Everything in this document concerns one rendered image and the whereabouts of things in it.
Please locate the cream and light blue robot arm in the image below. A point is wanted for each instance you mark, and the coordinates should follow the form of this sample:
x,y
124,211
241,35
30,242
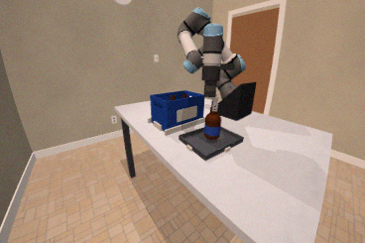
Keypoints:
x,y
213,43

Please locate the blue divided crate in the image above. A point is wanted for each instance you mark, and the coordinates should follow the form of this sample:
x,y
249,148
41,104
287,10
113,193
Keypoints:
x,y
175,112

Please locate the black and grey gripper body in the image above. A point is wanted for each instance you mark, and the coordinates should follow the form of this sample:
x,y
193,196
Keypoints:
x,y
211,72

